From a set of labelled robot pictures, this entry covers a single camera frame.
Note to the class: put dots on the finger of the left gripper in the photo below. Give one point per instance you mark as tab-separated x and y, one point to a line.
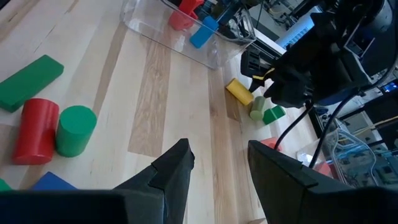
258	86

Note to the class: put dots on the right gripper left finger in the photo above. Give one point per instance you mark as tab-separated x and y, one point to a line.
168	186

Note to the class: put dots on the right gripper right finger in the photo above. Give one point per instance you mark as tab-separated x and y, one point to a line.
286	193

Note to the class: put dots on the red arch block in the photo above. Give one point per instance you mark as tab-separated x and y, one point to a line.
178	20
192	4

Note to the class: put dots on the black metal table frame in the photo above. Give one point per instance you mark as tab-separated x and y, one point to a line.
315	123

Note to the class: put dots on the light green cylinder block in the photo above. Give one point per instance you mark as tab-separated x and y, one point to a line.
257	108

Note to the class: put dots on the blue arch block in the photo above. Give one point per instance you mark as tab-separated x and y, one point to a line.
203	31

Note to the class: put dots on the red cylinder block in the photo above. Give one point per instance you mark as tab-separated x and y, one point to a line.
35	130

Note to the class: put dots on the large green block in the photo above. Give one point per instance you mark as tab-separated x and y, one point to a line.
3	185

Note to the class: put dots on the yellow cylinder block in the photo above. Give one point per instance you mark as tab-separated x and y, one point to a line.
239	91

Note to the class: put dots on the clear plastic bin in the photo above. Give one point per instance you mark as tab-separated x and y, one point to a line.
186	46
357	155

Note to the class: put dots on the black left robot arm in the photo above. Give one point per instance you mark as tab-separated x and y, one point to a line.
357	40

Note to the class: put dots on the long pink plank block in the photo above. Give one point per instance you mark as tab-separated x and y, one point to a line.
323	169

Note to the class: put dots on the green plank block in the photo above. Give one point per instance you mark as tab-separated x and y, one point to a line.
29	82

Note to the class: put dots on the small red cube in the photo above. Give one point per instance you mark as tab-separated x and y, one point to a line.
270	143

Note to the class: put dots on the blue plank block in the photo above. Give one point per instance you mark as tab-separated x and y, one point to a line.
53	182

